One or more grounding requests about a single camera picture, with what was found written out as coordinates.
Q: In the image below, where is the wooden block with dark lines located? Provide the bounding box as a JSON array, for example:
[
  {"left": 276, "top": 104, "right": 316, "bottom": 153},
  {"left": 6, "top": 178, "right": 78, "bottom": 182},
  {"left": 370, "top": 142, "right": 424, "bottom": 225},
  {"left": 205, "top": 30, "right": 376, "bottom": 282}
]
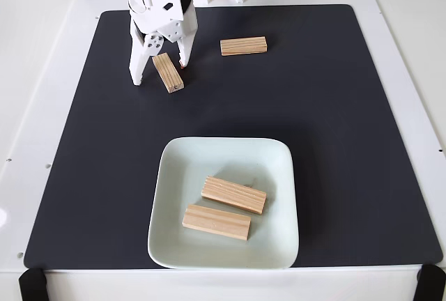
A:
[{"left": 220, "top": 36, "right": 268, "bottom": 57}]

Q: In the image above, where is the striped block with knot end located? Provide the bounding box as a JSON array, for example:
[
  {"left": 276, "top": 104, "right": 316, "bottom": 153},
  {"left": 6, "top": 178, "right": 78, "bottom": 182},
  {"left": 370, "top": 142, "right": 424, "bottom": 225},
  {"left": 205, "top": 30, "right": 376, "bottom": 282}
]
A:
[{"left": 151, "top": 52, "right": 185, "bottom": 95}]

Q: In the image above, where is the black rubber mat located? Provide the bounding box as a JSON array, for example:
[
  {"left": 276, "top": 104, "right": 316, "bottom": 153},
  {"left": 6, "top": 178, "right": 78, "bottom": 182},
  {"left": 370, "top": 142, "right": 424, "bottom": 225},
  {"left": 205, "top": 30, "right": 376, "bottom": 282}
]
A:
[{"left": 23, "top": 3, "right": 443, "bottom": 270}]

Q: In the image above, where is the pale square ceramic plate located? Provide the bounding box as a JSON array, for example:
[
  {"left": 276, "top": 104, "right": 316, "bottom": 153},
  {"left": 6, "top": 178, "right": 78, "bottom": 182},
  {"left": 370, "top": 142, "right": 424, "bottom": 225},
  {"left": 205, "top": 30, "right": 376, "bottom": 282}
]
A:
[{"left": 147, "top": 136, "right": 300, "bottom": 270}]

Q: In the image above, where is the smooth light wooden block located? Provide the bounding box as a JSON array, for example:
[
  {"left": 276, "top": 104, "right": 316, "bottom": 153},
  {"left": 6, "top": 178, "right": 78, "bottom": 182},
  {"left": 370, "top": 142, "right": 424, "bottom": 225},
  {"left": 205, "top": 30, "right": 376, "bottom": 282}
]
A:
[{"left": 182, "top": 203, "right": 252, "bottom": 242}]

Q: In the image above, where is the striped grain wooden block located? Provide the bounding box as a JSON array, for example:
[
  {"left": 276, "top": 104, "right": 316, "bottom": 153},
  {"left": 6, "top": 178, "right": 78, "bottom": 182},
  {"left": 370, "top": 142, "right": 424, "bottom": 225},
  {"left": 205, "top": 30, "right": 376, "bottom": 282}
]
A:
[{"left": 201, "top": 175, "right": 268, "bottom": 215}]

